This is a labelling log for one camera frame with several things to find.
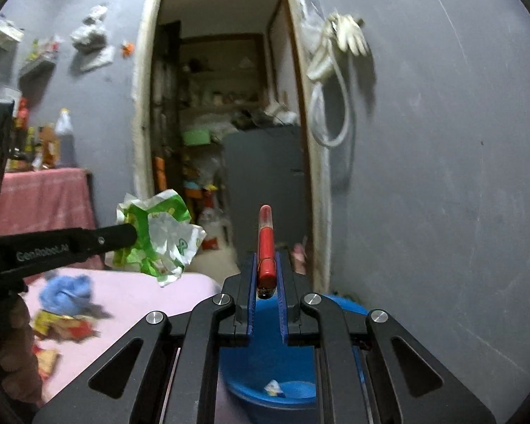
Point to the blue plastic bucket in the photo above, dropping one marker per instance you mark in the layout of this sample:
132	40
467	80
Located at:
269	362

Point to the pink floral table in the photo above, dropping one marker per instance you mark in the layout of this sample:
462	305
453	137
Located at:
137	304

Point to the green and white wrapper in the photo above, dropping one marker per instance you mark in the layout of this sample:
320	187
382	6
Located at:
168	229

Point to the cream door frame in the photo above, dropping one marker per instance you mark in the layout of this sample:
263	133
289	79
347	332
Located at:
141	97

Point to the red lighter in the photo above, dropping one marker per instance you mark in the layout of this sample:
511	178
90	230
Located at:
267	247

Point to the red and yellow snack wrapper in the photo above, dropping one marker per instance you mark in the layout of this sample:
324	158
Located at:
46	362
64	327

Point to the white gloves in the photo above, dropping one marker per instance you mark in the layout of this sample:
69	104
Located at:
351	31

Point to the blue fluffy cloth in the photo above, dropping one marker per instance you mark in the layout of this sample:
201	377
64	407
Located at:
66	289

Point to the white sack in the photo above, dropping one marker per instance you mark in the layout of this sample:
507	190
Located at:
212	225

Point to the wooden shelf unit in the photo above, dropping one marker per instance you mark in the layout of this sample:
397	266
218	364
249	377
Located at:
190	84

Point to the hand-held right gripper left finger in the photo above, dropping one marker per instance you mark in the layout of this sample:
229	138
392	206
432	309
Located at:
247	304

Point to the red bottle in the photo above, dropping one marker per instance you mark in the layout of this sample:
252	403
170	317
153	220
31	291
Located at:
23	115

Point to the wall shelf with small items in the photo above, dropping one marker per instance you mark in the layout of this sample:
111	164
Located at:
37	64

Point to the white plastic bag on wall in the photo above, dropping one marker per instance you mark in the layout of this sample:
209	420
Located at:
90	35

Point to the orange bottle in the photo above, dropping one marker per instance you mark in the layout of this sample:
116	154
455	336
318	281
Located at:
48	148

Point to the pink red cloth cover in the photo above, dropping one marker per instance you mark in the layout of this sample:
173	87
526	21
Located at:
44	198

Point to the small white wrapper scrap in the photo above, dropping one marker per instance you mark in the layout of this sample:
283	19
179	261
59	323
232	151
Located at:
274	388

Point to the grey metal cabinet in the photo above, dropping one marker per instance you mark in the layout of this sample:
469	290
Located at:
265	185

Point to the person's left hand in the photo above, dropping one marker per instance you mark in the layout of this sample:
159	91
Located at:
13	349

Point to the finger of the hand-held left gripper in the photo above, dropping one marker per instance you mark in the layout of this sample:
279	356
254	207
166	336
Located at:
62	247

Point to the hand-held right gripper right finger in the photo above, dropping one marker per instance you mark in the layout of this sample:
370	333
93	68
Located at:
282	304

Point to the green box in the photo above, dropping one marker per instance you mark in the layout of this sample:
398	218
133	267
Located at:
196	137

